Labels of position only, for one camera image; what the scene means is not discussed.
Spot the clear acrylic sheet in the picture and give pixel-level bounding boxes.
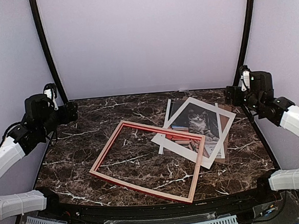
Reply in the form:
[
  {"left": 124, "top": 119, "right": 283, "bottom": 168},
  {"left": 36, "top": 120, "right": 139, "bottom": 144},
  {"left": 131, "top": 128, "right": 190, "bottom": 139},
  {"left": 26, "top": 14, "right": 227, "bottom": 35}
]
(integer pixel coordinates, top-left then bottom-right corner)
[{"left": 163, "top": 99, "right": 190, "bottom": 128}]

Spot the red wooden picture frame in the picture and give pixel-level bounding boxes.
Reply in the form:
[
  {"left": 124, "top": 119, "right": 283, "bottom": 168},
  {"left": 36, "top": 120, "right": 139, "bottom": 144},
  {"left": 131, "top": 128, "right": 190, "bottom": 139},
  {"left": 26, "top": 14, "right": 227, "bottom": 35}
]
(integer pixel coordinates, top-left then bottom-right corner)
[{"left": 90, "top": 121, "right": 204, "bottom": 207}]

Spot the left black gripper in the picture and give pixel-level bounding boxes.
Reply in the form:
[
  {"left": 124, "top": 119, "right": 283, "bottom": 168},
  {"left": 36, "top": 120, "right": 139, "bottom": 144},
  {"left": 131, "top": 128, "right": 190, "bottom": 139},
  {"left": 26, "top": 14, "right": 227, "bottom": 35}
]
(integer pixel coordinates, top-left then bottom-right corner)
[{"left": 37, "top": 101, "right": 79, "bottom": 139}]

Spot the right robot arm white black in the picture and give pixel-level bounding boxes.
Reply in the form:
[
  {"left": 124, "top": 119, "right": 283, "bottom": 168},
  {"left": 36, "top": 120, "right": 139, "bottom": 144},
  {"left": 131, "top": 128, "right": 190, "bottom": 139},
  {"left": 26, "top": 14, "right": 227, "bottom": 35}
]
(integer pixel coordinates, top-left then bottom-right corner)
[{"left": 224, "top": 65, "right": 299, "bottom": 204}]

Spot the white photo mat board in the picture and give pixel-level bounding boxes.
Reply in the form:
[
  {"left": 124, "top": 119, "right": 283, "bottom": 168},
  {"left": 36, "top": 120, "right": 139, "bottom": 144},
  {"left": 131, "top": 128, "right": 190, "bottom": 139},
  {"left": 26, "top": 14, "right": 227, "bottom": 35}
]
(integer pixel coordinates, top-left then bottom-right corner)
[{"left": 152, "top": 97, "right": 236, "bottom": 169}]

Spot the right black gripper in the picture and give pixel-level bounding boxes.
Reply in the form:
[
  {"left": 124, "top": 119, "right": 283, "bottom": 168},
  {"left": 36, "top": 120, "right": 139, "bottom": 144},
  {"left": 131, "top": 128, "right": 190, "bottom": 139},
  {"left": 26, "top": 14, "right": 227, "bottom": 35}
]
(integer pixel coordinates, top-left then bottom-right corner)
[{"left": 224, "top": 83, "right": 264, "bottom": 116}]

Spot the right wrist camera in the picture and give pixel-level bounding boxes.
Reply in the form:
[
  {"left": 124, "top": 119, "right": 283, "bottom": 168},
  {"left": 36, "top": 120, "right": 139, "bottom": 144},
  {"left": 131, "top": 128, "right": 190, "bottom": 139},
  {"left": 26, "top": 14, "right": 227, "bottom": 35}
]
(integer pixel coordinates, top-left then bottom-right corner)
[{"left": 240, "top": 65, "right": 250, "bottom": 92}]

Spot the black front rail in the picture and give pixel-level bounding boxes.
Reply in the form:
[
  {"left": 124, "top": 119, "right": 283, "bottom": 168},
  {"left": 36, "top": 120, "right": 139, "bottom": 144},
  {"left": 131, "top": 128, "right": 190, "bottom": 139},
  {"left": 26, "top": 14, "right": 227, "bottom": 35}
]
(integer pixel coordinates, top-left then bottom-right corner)
[{"left": 37, "top": 189, "right": 281, "bottom": 224}]

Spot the left black corner post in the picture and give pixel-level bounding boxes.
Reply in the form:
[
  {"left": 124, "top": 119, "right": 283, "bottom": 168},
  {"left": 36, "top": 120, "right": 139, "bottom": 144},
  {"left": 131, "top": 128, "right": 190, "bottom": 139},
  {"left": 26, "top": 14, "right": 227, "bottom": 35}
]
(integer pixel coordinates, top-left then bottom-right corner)
[{"left": 29, "top": 0, "right": 69, "bottom": 104}]

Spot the cat on books photo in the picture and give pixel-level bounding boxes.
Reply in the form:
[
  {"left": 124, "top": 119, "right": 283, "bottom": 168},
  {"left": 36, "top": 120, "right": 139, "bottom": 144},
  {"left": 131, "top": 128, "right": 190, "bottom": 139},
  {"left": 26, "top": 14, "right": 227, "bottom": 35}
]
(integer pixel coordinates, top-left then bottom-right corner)
[{"left": 166, "top": 103, "right": 220, "bottom": 158}]

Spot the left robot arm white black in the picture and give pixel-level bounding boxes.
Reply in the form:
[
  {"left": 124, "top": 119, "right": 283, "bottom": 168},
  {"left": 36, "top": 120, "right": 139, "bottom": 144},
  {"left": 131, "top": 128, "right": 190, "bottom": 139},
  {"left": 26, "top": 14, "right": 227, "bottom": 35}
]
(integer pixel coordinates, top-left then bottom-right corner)
[{"left": 0, "top": 88, "right": 78, "bottom": 221}]

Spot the brown frame backing board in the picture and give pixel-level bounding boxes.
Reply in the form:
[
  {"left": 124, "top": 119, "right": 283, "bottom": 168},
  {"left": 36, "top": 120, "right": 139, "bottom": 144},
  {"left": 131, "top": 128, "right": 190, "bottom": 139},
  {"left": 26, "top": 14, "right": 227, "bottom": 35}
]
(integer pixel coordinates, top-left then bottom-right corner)
[{"left": 215, "top": 103, "right": 232, "bottom": 164}]

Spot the black corner post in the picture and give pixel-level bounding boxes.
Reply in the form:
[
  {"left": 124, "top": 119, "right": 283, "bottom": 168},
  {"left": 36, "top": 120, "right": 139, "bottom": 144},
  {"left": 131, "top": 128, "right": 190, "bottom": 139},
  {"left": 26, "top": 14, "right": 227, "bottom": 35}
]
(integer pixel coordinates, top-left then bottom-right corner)
[
  {"left": 233, "top": 0, "right": 254, "bottom": 86},
  {"left": 29, "top": 0, "right": 69, "bottom": 104}
]

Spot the right black corner post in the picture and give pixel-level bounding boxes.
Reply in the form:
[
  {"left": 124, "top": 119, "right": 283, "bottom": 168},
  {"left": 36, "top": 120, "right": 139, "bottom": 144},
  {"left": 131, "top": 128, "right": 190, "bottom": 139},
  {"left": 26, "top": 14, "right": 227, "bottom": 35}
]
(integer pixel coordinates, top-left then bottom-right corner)
[{"left": 233, "top": 0, "right": 254, "bottom": 86}]

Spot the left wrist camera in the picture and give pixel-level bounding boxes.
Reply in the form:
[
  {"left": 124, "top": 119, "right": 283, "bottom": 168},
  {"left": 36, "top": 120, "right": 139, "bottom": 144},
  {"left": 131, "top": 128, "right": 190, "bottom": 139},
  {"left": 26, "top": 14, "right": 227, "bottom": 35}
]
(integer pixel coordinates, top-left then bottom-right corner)
[{"left": 44, "top": 83, "right": 58, "bottom": 110}]

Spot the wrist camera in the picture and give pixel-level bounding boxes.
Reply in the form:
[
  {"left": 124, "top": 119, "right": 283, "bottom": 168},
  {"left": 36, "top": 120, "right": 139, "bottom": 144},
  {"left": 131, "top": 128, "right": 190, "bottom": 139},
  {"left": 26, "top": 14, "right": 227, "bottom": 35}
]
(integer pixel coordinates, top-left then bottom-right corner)
[
  {"left": 44, "top": 83, "right": 58, "bottom": 110},
  {"left": 240, "top": 65, "right": 250, "bottom": 92}
]

